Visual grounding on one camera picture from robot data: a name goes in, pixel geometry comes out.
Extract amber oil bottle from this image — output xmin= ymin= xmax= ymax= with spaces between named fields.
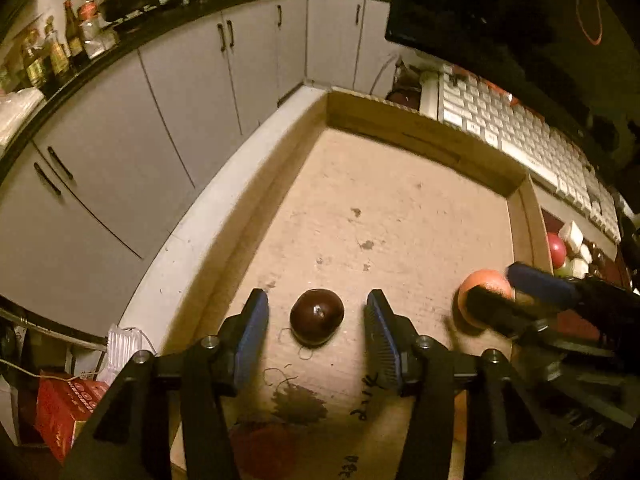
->
xmin=44 ymin=17 xmax=72 ymax=79
xmin=21 ymin=30 xmax=49 ymax=89

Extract dark maroon round fruit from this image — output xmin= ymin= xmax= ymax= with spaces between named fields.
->
xmin=289 ymin=288 xmax=345 ymax=346

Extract orange round fruit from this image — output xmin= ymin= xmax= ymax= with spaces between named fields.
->
xmin=457 ymin=269 xmax=515 ymax=331

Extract thin cable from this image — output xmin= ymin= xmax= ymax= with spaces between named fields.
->
xmin=371 ymin=56 xmax=402 ymax=97

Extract black kitchen countertop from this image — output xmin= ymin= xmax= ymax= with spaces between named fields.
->
xmin=0 ymin=0 xmax=396 ymax=181

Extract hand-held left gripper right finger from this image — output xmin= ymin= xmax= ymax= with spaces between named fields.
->
xmin=366 ymin=289 xmax=583 ymax=480

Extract white plastic bag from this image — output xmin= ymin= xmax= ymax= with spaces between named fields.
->
xmin=0 ymin=86 xmax=47 ymax=147

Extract red label bottle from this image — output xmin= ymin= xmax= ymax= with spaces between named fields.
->
xmin=76 ymin=0 xmax=110 ymax=59

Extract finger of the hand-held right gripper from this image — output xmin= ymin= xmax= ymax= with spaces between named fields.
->
xmin=466 ymin=286 xmax=552 ymax=344
xmin=506 ymin=261 xmax=582 ymax=307

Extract red cardboard carton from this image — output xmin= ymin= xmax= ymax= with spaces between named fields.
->
xmin=34 ymin=369 xmax=112 ymax=464

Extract dark sauce bottle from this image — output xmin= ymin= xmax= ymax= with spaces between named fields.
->
xmin=62 ymin=0 xmax=87 ymax=67

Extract shallow cardboard box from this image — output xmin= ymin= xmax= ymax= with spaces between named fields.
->
xmin=165 ymin=87 xmax=553 ymax=480

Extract grey kitchen cabinets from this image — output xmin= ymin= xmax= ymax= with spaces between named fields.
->
xmin=0 ymin=0 xmax=401 ymax=341

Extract black computer monitor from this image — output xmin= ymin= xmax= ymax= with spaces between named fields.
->
xmin=385 ymin=0 xmax=640 ymax=171

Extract orange cord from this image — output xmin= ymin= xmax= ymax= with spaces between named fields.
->
xmin=573 ymin=0 xmax=604 ymax=45

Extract red apple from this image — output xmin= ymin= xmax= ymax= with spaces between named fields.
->
xmin=546 ymin=232 xmax=569 ymax=270

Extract white computer keyboard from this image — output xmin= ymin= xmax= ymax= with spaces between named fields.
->
xmin=437 ymin=62 xmax=623 ymax=244

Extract red round fruit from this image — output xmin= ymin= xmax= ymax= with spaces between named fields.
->
xmin=231 ymin=422 xmax=297 ymax=480

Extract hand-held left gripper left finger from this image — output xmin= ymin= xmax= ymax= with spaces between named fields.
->
xmin=60 ymin=288 xmax=271 ymax=480

